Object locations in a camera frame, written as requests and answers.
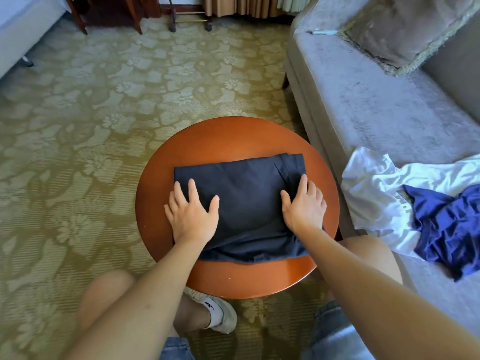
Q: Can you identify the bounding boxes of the person's right forearm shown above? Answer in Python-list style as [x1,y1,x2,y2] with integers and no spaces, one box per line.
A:
[298,227,480,360]

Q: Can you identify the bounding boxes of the navy T-shirt white chest emblem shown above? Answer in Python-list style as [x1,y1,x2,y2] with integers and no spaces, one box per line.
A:
[174,153,310,265]

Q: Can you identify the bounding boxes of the brown fringed cushion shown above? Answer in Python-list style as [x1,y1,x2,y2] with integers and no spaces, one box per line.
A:
[341,0,480,77]

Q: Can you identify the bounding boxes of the white sheer curtain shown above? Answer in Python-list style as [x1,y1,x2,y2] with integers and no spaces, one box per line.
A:
[277,0,313,14]

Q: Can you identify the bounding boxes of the white T-shirt dark print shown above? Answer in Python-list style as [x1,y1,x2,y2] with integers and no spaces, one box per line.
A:
[341,147,480,258]

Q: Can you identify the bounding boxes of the person's right hand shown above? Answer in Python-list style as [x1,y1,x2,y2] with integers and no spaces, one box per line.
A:
[280,173,328,238]

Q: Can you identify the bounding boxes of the blue denim shorts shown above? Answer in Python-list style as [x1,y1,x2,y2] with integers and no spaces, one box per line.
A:
[161,299,376,360]

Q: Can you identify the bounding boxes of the plain royal blue T-shirt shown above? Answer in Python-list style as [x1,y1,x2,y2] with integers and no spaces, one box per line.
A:
[403,183,480,282]

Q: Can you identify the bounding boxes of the black valet stand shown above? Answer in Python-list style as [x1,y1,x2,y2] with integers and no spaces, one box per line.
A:
[166,0,214,33]

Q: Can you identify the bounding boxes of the dark wooden wall panel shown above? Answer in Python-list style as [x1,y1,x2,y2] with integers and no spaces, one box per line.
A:
[142,0,163,18]

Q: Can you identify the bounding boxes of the beige curtain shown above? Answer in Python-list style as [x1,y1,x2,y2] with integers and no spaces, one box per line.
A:
[202,0,285,20]

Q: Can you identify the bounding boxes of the round wooden table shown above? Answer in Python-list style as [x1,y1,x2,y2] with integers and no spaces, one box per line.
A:
[135,116,341,300]

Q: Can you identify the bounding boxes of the person's left forearm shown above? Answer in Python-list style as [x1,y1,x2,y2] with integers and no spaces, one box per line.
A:
[63,234,210,360]

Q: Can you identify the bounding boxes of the grey velvet chaise sofa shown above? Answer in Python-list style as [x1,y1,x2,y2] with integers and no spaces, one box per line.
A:
[282,0,480,335]

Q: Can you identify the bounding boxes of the person's right leg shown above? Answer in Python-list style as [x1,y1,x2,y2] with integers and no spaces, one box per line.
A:
[322,236,405,305]

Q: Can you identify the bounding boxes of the white sneaker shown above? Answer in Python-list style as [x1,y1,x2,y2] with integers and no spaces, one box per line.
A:
[183,287,239,335]

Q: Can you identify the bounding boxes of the white bed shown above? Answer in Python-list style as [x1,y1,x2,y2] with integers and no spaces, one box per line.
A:
[0,0,69,80]

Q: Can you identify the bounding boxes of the person's left hand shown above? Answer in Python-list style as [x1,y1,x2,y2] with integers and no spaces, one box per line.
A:
[164,178,221,247]

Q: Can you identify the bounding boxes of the dark wooden nightstand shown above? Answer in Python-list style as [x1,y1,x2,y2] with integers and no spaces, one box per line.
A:
[63,0,144,35]

